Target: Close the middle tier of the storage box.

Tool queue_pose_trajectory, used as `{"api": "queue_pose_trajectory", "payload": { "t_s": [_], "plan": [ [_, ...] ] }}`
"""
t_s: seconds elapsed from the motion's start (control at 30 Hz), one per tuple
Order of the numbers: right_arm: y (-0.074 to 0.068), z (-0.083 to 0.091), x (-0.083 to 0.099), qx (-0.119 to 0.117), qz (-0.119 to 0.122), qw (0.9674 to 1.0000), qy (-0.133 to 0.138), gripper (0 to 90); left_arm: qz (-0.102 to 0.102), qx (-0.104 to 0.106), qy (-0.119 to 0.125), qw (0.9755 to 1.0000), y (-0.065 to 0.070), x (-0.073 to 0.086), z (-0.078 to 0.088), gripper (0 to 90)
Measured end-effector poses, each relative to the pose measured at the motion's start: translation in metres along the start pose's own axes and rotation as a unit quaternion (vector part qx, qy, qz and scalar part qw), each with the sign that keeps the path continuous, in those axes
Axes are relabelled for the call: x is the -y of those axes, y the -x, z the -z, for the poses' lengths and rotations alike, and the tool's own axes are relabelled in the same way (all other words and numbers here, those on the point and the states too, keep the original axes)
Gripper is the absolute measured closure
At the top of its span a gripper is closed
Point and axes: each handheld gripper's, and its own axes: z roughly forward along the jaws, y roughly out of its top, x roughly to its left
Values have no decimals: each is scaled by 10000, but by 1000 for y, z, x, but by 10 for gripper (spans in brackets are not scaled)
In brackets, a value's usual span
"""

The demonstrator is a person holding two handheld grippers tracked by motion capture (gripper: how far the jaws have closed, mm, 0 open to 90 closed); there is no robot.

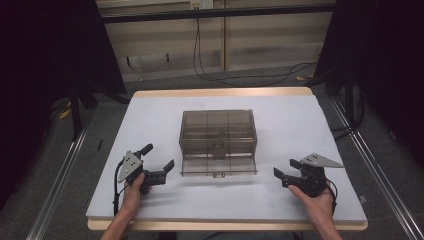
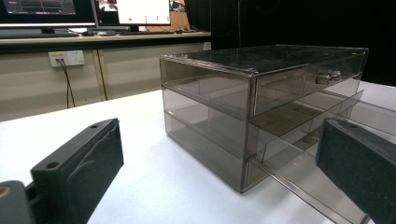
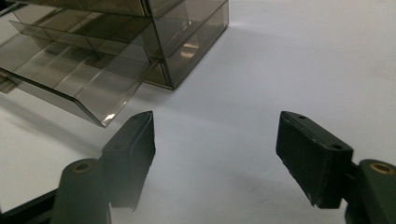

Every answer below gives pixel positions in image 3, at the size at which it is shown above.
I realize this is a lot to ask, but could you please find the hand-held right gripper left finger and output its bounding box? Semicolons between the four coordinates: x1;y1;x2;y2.
50;110;157;224

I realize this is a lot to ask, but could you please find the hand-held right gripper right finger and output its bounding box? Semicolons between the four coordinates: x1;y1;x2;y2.
275;110;396;224

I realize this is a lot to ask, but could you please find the smoky transparent drawer cabinet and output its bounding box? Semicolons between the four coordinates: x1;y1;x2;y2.
8;0;230;91

